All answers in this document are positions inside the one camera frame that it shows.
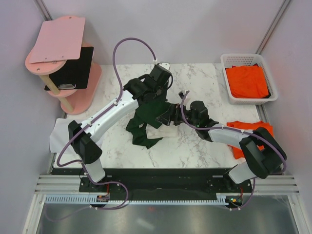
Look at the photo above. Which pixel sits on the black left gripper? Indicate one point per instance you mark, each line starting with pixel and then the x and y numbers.
pixel 165 94

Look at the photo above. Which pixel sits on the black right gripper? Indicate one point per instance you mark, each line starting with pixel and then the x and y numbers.
pixel 175 109

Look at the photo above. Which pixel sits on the cream and green t-shirt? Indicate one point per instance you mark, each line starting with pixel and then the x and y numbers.
pixel 145 130

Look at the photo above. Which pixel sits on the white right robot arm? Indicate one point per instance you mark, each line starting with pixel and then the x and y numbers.
pixel 254 142

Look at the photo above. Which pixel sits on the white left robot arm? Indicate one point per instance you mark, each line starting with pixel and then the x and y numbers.
pixel 83 136

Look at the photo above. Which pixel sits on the orange t-shirt on table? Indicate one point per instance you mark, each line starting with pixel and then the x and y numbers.
pixel 248 126

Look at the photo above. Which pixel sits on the orange t-shirt in basket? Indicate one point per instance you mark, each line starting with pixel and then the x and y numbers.
pixel 247 82

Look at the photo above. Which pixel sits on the white plastic basket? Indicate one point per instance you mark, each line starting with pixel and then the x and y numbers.
pixel 239 59

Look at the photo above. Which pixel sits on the pink tiered shelf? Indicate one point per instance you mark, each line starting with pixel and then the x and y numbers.
pixel 64 62

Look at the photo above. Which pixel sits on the black clipboard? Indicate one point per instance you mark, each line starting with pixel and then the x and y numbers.
pixel 75 73

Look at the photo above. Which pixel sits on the pink clipboard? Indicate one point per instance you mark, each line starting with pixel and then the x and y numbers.
pixel 59 39

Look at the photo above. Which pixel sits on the white folded t-shirt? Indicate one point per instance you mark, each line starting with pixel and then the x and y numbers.
pixel 59 137

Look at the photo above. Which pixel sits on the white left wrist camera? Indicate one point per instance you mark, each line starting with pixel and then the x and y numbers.
pixel 165 65

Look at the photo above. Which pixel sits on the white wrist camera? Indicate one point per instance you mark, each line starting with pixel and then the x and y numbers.
pixel 165 65
pixel 183 94

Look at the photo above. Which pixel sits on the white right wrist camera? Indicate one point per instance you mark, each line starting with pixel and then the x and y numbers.
pixel 183 94

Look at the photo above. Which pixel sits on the white slotted cable duct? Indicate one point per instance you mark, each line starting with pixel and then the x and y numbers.
pixel 99 200

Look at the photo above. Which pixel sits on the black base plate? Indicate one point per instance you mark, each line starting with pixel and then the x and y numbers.
pixel 165 183

